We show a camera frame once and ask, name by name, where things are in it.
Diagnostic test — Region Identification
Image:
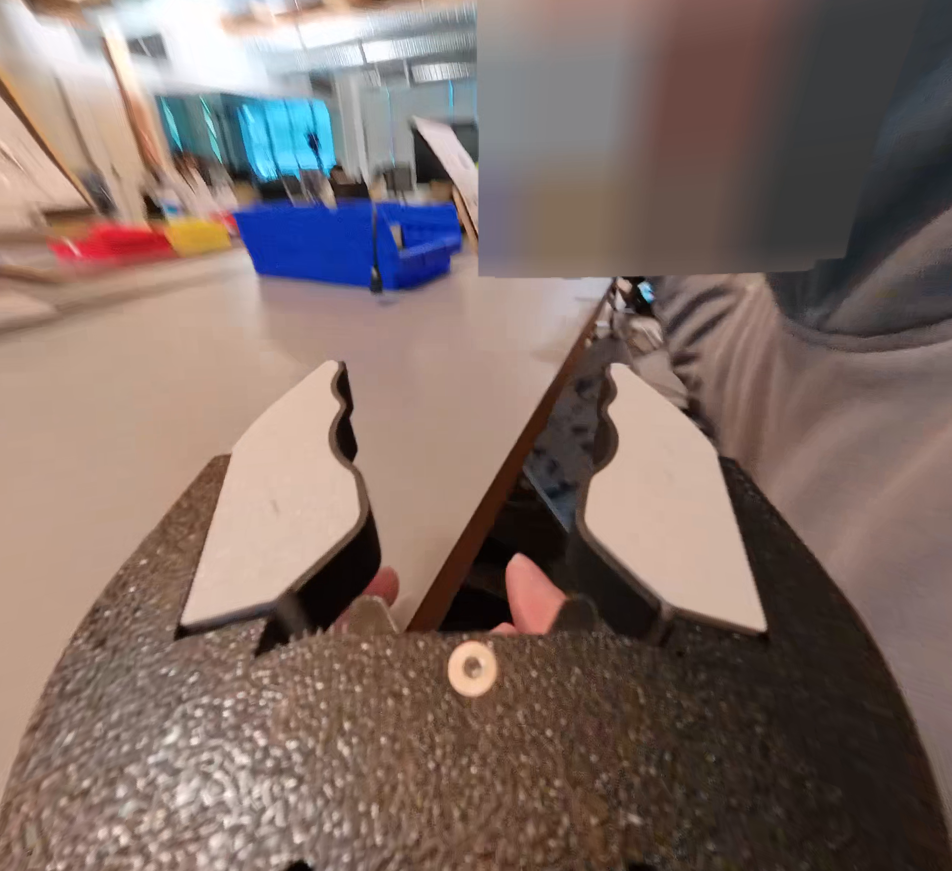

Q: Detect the cardboard sign board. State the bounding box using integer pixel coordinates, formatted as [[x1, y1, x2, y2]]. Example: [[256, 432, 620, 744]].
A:
[[411, 116, 480, 241]]

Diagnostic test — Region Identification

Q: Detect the yellow plastic bin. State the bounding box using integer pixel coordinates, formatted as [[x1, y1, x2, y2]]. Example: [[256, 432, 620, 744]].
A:
[[164, 218, 234, 256]]

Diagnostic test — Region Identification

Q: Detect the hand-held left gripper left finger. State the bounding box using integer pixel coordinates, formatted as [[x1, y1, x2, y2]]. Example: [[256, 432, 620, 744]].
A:
[[179, 361, 383, 658]]

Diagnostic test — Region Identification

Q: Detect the red plastic bin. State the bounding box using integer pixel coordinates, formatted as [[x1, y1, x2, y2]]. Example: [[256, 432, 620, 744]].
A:
[[48, 222, 176, 263]]

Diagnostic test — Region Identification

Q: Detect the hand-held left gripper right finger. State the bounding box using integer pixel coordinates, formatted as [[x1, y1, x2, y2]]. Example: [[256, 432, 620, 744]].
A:
[[565, 363, 769, 647]]

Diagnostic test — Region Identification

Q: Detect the blue plastic bin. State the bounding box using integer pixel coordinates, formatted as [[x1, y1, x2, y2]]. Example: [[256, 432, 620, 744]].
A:
[[233, 198, 464, 292]]

